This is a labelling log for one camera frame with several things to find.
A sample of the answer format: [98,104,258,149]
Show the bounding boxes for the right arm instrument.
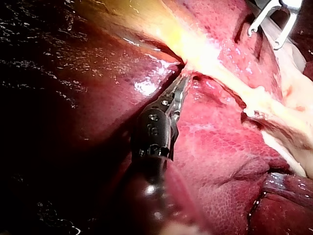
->
[248,0,304,11]

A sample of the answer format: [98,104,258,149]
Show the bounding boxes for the right arm instrument jaw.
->
[273,8,301,51]
[246,5,282,38]

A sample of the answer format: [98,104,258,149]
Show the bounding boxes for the left arm instrument jaw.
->
[168,75,192,118]
[163,74,186,101]

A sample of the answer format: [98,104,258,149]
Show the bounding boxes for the dark red liver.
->
[0,0,313,235]

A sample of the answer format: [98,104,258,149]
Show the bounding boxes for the left arm instrument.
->
[131,97,181,162]

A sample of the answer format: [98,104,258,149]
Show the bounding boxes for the gallbladder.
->
[73,0,221,74]

